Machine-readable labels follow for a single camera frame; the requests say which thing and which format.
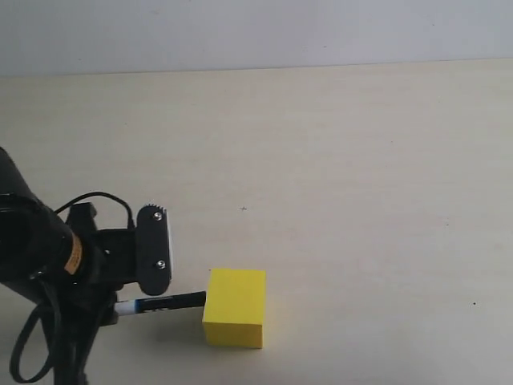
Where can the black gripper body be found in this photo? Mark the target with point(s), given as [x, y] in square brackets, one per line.
[108, 263]

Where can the black white marker pen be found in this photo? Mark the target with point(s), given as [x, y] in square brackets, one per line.
[152, 304]

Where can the yellow foam cube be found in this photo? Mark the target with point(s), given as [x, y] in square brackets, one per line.
[234, 310]

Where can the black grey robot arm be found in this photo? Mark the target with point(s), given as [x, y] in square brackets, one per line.
[57, 264]

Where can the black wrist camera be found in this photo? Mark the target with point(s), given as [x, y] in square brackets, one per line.
[153, 244]

